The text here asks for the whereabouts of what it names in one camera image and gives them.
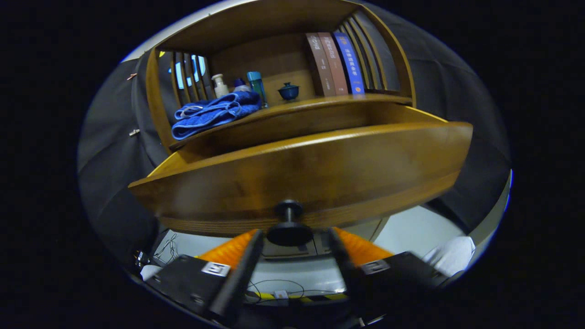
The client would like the wooden cabinet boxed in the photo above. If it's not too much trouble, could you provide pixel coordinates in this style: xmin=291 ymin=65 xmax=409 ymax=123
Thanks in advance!
xmin=145 ymin=0 xmax=417 ymax=259

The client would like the wooden countertop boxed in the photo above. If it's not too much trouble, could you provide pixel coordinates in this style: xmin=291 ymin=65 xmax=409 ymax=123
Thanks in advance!
xmin=168 ymin=93 xmax=413 ymax=151

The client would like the wooden cabinet door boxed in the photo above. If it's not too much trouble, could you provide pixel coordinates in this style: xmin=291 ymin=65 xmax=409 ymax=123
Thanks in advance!
xmin=261 ymin=238 xmax=316 ymax=257
xmin=313 ymin=218 xmax=389 ymax=256

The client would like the grey cloth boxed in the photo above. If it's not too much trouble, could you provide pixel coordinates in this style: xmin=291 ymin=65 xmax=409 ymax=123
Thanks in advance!
xmin=423 ymin=236 xmax=477 ymax=277

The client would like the dark blue lidded teacup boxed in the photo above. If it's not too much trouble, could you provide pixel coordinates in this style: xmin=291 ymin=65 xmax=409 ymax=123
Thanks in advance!
xmin=277 ymin=82 xmax=300 ymax=101

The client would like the blue book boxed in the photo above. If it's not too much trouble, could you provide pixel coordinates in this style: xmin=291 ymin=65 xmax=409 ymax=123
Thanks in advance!
xmin=333 ymin=31 xmax=366 ymax=95

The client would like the teal transparent bottle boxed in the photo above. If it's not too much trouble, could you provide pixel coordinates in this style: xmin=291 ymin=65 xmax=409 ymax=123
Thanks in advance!
xmin=247 ymin=71 xmax=269 ymax=109

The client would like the yellow black floor tape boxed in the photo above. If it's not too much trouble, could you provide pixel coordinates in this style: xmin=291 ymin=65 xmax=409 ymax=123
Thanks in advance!
xmin=256 ymin=292 xmax=348 ymax=303

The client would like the wooden drawer with black knob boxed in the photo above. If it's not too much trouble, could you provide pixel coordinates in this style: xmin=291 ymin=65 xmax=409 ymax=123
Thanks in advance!
xmin=128 ymin=101 xmax=474 ymax=247

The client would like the reddish brown book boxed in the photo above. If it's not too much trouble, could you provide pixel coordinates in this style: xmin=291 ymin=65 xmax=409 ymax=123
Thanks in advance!
xmin=318 ymin=32 xmax=349 ymax=96

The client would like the folded blue towel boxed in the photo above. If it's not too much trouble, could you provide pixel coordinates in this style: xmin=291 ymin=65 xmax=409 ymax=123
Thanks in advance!
xmin=171 ymin=90 xmax=262 ymax=141

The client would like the cream pump bottle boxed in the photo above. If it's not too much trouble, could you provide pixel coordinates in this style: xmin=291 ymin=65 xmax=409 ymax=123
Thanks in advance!
xmin=211 ymin=74 xmax=230 ymax=99

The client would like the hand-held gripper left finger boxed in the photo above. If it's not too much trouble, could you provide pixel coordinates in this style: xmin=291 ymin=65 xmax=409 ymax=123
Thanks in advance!
xmin=145 ymin=228 xmax=266 ymax=323

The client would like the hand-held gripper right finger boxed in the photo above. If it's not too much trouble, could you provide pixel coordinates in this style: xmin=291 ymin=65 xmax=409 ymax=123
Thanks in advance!
xmin=326 ymin=227 xmax=451 ymax=323

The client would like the dark brown book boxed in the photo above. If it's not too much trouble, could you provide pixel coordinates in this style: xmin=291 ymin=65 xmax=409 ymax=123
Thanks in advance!
xmin=305 ymin=32 xmax=336 ymax=97

